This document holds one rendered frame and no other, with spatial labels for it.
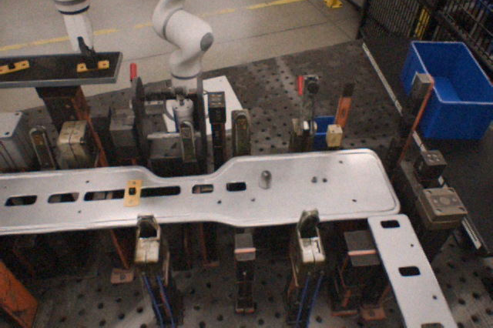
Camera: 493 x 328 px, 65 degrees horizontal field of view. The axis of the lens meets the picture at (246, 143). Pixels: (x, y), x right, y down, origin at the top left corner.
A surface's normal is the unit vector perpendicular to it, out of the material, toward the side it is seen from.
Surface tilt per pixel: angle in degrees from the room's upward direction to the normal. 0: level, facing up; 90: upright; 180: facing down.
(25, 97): 0
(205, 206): 0
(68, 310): 0
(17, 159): 90
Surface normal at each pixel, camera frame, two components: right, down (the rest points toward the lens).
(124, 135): 0.09, 0.70
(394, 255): 0.00, -0.71
